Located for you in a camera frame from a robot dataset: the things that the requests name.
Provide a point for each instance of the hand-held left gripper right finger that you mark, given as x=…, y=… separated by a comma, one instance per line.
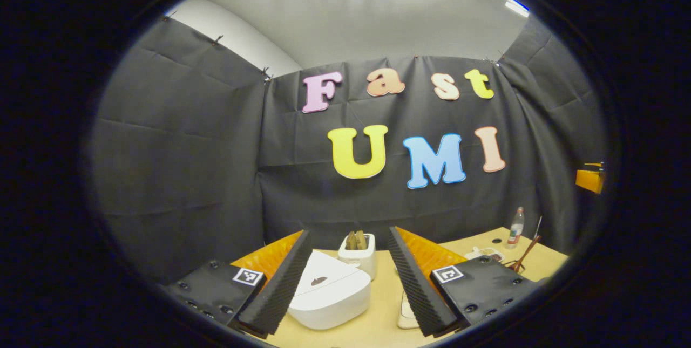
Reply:
x=418, y=288

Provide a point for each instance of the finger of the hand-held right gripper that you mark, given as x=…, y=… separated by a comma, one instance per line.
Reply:
x=588, y=179

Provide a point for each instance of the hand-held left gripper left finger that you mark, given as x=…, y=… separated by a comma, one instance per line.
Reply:
x=283, y=288

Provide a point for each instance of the clear rice container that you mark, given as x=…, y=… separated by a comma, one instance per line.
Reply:
x=406, y=316

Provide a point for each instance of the white rice cooker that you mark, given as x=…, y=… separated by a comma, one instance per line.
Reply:
x=334, y=297

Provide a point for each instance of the brown wooden spoon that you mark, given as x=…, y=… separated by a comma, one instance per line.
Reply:
x=528, y=251

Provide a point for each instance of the white toaster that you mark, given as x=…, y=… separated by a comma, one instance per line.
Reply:
x=363, y=261

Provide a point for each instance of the brown bread slice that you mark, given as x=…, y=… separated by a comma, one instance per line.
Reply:
x=351, y=240
x=361, y=239

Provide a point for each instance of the white divided bean dish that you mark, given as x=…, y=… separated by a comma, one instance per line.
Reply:
x=485, y=253

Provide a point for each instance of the clear plastic bottle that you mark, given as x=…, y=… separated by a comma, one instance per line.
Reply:
x=516, y=229

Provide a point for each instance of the black backdrop cloth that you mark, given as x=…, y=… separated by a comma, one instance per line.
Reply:
x=189, y=175

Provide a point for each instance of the ceiling light panel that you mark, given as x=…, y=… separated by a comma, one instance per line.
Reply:
x=517, y=6

